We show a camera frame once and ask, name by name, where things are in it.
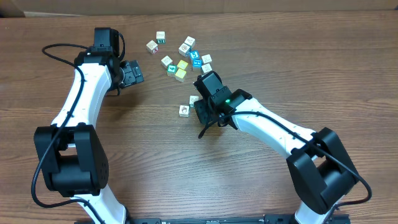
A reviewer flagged white acorn picture block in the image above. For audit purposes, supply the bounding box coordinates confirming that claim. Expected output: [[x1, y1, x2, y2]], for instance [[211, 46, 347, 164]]
[[178, 105, 190, 118]]

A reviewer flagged white block brown picture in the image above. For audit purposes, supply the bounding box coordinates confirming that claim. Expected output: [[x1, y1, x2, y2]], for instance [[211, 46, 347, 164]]
[[201, 63, 213, 75]]

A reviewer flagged yellow block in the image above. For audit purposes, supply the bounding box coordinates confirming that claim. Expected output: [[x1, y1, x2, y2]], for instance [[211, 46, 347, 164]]
[[177, 60, 188, 70], [175, 68, 187, 82]]

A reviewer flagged blue number five block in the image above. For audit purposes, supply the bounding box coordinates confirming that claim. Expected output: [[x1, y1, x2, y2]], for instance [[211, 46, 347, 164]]
[[189, 50, 200, 62]]

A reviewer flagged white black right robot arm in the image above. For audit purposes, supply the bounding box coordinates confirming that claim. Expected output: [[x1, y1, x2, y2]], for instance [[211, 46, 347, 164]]
[[194, 72, 358, 223]]

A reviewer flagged white block red side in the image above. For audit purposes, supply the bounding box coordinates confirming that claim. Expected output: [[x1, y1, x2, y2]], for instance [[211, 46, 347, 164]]
[[146, 40, 159, 54]]

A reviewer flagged white block red trim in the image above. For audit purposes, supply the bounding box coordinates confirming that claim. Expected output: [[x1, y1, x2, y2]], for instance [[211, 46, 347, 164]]
[[161, 55, 173, 69]]

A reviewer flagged green number four block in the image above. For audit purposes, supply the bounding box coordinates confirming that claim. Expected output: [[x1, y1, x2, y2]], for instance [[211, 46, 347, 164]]
[[167, 64, 178, 77]]

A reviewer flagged white block green side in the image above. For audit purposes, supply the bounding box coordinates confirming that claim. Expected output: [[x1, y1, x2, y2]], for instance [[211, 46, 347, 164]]
[[156, 31, 165, 44]]

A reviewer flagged white block blue side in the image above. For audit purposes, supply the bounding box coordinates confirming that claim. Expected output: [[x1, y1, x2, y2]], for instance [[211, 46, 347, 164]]
[[178, 43, 192, 57]]

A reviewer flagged brown cardboard backdrop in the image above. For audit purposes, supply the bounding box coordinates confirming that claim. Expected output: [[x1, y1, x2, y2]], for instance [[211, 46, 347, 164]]
[[1, 0, 397, 17]]

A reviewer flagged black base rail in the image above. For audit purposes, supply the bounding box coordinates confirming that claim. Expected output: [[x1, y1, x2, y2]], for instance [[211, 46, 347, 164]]
[[74, 213, 352, 224]]

